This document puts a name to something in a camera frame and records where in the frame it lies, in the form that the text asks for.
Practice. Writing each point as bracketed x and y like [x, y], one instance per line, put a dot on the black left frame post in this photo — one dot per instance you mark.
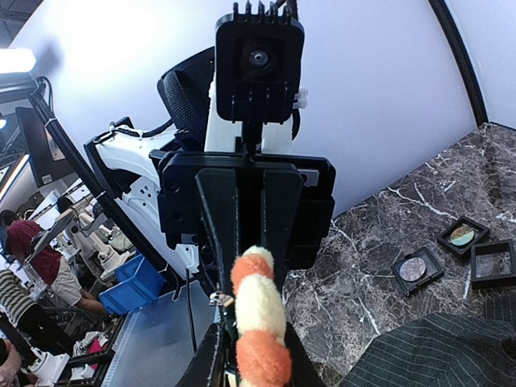
[461, 56]

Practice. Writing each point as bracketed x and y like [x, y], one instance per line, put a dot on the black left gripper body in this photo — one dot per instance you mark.
[178, 210]

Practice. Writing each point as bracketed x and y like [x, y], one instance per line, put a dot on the black square box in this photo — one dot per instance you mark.
[463, 253]
[493, 265]
[434, 272]

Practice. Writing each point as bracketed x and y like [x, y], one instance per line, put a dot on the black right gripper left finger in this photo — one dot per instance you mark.
[207, 367]

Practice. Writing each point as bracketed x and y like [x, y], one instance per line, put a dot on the blue plastic bin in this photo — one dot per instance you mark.
[139, 284]

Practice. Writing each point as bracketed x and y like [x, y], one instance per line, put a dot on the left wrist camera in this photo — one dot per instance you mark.
[255, 94]

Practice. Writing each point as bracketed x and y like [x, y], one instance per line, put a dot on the dark pinstriped garment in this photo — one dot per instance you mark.
[444, 350]

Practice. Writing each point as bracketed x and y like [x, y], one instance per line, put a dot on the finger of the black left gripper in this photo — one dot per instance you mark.
[218, 231]
[279, 204]

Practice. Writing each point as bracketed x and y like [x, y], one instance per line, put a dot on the black square box right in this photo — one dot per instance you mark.
[493, 265]

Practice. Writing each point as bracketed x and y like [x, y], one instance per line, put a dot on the black square box rear left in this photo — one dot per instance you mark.
[463, 253]

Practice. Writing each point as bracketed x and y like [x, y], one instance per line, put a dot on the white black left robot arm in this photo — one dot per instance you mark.
[122, 156]

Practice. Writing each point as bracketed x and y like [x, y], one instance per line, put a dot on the black square box front left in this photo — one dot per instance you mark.
[434, 272]

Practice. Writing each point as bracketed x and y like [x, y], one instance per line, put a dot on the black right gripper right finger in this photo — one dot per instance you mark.
[303, 372]

